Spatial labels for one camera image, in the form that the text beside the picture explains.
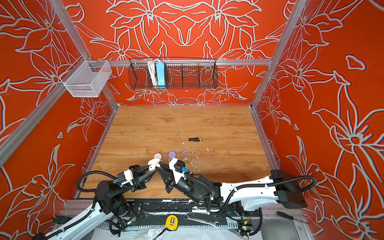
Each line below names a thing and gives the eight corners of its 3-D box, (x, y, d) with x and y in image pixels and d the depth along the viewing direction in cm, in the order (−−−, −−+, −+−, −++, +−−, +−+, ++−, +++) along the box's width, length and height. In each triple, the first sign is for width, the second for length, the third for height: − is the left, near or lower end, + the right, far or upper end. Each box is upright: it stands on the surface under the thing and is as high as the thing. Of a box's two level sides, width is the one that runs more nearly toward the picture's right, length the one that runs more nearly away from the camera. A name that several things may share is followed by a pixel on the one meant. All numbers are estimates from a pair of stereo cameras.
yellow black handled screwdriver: (175, 141, 101) (175, 139, 99) (175, 139, 102) (175, 137, 100) (201, 141, 101) (201, 139, 99) (201, 139, 102) (201, 137, 100)
